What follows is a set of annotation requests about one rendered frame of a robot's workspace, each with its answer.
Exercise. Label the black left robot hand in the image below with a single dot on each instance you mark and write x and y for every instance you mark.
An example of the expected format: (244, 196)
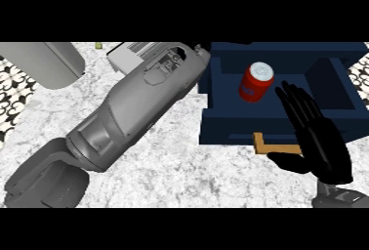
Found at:
(201, 45)

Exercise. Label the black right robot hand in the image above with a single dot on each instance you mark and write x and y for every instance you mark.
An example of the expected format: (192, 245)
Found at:
(319, 143)

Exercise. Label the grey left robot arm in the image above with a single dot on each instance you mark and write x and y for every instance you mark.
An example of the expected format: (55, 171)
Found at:
(130, 104)

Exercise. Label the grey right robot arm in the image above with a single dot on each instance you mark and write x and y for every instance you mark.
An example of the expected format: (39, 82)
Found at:
(341, 198)

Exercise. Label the navy blue drawer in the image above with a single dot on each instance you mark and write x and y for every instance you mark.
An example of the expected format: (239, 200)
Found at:
(318, 94)
(239, 125)

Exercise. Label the red soda can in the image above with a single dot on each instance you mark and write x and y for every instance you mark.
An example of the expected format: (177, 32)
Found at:
(256, 85)

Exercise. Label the navy blue drawer front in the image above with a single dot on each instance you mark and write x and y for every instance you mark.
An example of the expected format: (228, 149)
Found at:
(239, 125)

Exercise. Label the white box appliance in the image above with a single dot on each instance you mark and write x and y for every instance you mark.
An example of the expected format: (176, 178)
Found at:
(126, 57)

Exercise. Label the small green object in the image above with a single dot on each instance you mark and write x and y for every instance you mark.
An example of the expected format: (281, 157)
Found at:
(98, 45)

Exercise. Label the grey rounded appliance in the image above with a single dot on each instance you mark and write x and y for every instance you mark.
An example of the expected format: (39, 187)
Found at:
(40, 63)

